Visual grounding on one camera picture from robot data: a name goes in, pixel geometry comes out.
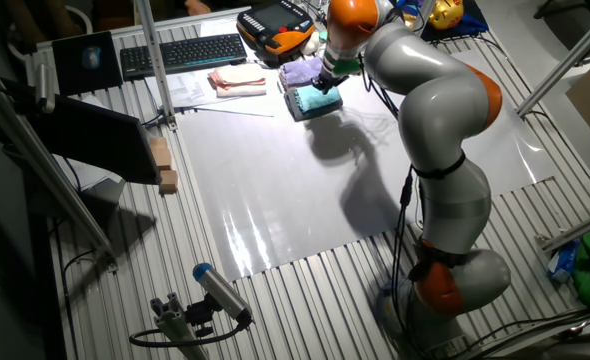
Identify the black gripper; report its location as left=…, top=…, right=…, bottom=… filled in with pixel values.
left=310, top=72, right=349, bottom=96

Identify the teal microfibre cloth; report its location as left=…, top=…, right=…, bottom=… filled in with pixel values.
left=293, top=80, right=343, bottom=114

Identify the purple folded cloth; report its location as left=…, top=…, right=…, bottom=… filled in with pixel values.
left=278, top=56, right=325, bottom=91

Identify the grey folded cloth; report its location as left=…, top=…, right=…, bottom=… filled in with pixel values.
left=283, top=89, right=345, bottom=123

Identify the pink folded cloth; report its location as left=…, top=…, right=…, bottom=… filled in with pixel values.
left=207, top=63, right=268, bottom=91
left=215, top=83, right=268, bottom=99

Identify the blue cloth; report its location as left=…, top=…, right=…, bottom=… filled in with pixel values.
left=397, top=0, right=490, bottom=42

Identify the bystander hand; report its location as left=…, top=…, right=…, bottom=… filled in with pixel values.
left=184, top=0, right=212, bottom=16

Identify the white egg-shaped object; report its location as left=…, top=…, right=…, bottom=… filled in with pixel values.
left=299, top=30, right=322, bottom=56

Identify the black and orange teach pendant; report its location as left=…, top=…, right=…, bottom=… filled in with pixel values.
left=235, top=0, right=317, bottom=64

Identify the gold foil bag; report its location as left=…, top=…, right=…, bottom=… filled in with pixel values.
left=398, top=8, right=421, bottom=34

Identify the glossy white table sheet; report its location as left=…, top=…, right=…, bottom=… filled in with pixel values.
left=174, top=47, right=559, bottom=282

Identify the white printed paper sheet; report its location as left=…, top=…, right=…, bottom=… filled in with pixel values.
left=144, top=69, right=241, bottom=109

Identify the golden piggy bank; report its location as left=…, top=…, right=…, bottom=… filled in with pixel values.
left=427, top=0, right=465, bottom=31

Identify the black computer keyboard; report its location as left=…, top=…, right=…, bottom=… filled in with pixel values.
left=119, top=32, right=249, bottom=82

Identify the wooden block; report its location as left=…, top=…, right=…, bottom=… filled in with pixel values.
left=158, top=168, right=180, bottom=195
left=148, top=136, right=174, bottom=171

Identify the black monitor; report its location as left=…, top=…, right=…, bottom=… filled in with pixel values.
left=22, top=92, right=164, bottom=186

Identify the grey computer mouse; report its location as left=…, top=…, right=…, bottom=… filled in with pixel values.
left=80, top=45, right=102, bottom=71

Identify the black mouse pad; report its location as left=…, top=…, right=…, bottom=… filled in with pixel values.
left=51, top=30, right=125, bottom=97

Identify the blue tissue pack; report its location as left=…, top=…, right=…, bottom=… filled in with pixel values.
left=547, top=238, right=582, bottom=284

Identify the green printed wrist mount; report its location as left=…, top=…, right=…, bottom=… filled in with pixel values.
left=318, top=30, right=362, bottom=77

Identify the aluminium frame post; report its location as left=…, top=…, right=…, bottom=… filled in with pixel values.
left=134, top=0, right=179, bottom=132
left=415, top=0, right=437, bottom=25

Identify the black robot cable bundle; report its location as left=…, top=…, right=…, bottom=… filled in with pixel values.
left=357, top=54, right=426, bottom=360

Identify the silver camera with blue cap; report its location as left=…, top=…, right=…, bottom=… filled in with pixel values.
left=192, top=262, right=255, bottom=326

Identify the aluminium frame bar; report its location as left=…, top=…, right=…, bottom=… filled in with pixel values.
left=534, top=204, right=590, bottom=253
left=517, top=2, right=590, bottom=117

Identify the black camera bracket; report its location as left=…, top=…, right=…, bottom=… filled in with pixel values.
left=184, top=293, right=222, bottom=339

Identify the silver bar-shaped camera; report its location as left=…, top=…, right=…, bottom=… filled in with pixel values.
left=34, top=62, right=56, bottom=114

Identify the aluminium extrusion camera stand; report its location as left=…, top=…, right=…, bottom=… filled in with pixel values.
left=149, top=292, right=211, bottom=360

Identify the slanted aluminium frame beam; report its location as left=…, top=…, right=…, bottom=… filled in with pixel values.
left=0, top=69, right=119, bottom=274

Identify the black camera cable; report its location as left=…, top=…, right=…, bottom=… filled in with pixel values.
left=128, top=319, right=252, bottom=349

